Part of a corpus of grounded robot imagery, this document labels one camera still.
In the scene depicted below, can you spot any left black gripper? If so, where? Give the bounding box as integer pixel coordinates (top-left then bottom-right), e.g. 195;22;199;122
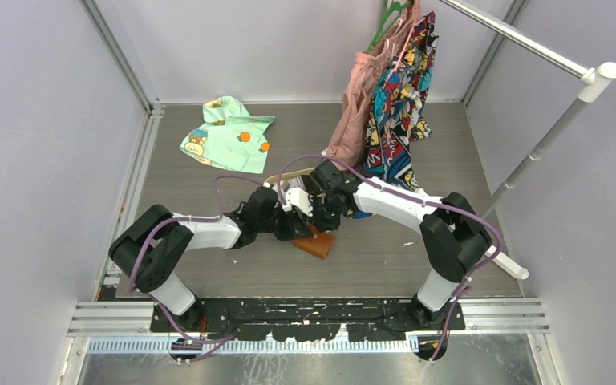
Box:
257;202;313;241

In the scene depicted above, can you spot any beige oval card tray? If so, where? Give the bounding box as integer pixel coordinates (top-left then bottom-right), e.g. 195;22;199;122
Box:
263;168;314;192

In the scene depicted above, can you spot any brown leather card holder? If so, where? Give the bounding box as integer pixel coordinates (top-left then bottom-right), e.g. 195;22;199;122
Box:
292;225;335;260

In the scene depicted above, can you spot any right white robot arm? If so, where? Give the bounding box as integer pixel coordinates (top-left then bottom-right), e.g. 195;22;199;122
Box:
307;160;492;330

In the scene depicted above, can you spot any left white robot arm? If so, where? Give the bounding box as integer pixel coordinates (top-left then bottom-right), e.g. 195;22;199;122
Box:
108;187;313;331

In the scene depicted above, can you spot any pink hanging garment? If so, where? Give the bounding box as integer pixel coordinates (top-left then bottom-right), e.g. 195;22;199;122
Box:
323;1;422;168

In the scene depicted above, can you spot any green cartoon child shirt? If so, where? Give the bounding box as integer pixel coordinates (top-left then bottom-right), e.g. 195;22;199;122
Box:
179;95;275;175

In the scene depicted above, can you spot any colourful comic print garment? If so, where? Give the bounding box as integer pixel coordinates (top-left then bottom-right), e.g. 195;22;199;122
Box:
338;12;439;192

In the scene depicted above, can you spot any green clothes hanger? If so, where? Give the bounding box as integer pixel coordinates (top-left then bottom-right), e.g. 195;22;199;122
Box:
365;1;413;53

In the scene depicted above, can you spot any white metal clothes rack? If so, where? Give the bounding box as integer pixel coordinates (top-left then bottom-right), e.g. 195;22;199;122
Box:
411;1;616;302

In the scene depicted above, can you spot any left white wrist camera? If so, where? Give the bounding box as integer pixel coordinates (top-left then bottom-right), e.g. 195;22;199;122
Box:
282;187;313;217

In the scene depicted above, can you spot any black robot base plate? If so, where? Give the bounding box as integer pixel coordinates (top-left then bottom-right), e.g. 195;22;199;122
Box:
176;298;466;342

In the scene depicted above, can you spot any slotted aluminium rail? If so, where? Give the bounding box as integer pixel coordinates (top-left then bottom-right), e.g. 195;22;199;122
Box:
87;336;419;355

